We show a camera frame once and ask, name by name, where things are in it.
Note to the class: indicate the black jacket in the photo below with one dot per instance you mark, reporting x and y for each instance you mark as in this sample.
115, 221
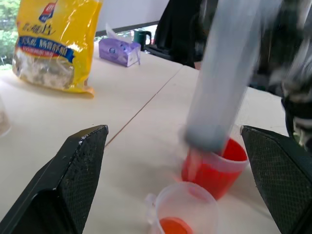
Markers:
180, 31

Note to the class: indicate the clear cup full of red liquid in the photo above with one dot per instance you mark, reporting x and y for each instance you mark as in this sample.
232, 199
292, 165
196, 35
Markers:
214, 178

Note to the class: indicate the yellow snack bag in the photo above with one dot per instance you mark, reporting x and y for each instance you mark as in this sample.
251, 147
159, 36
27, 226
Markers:
61, 48

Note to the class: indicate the clear plastic cup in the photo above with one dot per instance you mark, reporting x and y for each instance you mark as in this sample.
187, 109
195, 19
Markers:
3, 119

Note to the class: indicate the purple tissue box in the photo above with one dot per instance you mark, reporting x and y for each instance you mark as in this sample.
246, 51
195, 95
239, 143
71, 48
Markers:
117, 52

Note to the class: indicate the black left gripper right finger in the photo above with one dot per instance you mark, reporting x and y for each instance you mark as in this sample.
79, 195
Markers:
282, 180

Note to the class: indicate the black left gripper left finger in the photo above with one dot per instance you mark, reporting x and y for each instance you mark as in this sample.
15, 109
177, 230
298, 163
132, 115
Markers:
48, 195

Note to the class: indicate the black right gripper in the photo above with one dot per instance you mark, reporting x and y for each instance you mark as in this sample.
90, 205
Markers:
298, 97

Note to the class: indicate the dark green mug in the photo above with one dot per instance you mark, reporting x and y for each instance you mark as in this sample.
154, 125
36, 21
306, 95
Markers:
140, 37

